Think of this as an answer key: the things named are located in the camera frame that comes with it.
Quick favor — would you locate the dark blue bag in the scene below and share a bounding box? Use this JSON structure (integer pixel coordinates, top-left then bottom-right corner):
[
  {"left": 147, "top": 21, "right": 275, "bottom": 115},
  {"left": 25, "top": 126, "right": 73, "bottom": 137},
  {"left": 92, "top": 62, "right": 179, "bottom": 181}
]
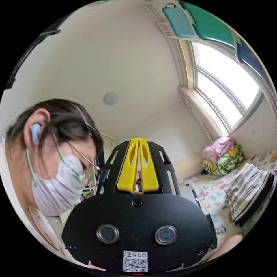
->
[{"left": 235, "top": 40, "right": 272, "bottom": 82}]

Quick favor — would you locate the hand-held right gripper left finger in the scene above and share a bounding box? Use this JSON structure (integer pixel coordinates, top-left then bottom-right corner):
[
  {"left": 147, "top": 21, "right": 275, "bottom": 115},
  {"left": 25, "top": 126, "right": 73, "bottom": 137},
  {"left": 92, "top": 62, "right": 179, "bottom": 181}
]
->
[{"left": 116, "top": 138, "right": 139, "bottom": 194}]

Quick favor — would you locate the teal bag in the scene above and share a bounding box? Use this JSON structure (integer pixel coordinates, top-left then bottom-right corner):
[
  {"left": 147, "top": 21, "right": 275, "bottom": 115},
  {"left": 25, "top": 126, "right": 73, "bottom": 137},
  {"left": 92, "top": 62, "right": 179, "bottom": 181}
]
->
[{"left": 162, "top": 3, "right": 199, "bottom": 39}]

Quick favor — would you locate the pink rolled blanket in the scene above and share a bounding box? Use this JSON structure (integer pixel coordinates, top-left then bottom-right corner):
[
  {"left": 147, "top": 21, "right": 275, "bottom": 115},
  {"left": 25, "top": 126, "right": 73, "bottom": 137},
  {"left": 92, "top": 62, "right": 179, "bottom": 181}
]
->
[{"left": 202, "top": 136, "right": 235, "bottom": 163}]

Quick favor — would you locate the person's body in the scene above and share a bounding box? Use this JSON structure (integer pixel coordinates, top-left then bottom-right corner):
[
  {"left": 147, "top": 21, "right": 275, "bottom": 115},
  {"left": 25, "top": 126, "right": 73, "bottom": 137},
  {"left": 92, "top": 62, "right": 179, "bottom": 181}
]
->
[{"left": 0, "top": 98, "right": 244, "bottom": 271}]

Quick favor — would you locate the white shelf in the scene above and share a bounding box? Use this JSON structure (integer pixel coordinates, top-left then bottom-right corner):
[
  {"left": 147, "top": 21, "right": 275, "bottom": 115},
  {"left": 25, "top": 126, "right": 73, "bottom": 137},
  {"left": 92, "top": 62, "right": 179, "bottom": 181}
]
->
[{"left": 80, "top": 173, "right": 98, "bottom": 204}]

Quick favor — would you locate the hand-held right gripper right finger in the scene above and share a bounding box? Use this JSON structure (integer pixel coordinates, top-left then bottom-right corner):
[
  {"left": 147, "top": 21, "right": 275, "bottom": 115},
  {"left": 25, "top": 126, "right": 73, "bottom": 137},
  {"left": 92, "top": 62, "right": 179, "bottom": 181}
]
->
[{"left": 139, "top": 138, "right": 160, "bottom": 193}]

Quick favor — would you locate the striped pile of clothes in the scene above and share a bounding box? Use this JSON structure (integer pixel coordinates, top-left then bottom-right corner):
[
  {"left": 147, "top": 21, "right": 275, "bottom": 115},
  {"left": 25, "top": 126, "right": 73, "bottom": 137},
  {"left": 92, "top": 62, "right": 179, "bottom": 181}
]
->
[{"left": 224, "top": 163, "right": 275, "bottom": 227}]

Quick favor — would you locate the round ceiling lamp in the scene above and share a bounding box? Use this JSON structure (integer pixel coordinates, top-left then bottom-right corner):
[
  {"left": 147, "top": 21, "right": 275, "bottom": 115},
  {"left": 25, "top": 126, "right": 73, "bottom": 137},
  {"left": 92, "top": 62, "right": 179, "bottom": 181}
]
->
[{"left": 103, "top": 92, "right": 119, "bottom": 106}]

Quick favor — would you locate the floral rolled blanket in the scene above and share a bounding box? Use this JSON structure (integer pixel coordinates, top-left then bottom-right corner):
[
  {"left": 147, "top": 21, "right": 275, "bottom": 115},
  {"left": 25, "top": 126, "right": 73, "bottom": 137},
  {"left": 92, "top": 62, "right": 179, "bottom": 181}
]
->
[{"left": 202, "top": 144, "right": 244, "bottom": 176}]

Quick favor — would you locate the green bag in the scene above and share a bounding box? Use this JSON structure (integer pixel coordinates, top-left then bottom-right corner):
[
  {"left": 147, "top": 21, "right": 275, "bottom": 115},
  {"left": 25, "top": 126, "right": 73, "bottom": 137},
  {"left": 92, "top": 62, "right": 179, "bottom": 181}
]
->
[{"left": 178, "top": 0, "right": 236, "bottom": 48}]

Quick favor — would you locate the window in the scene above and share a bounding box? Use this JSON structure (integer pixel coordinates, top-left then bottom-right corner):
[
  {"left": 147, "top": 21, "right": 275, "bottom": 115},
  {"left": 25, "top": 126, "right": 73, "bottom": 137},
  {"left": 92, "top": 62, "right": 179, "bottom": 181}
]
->
[{"left": 179, "top": 39, "right": 266, "bottom": 140}]

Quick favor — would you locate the bed with printed sheet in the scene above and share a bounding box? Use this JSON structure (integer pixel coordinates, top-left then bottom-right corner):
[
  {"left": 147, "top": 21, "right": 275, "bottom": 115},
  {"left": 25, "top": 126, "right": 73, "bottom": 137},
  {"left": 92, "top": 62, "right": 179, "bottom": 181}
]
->
[{"left": 184, "top": 149, "right": 277, "bottom": 241}]

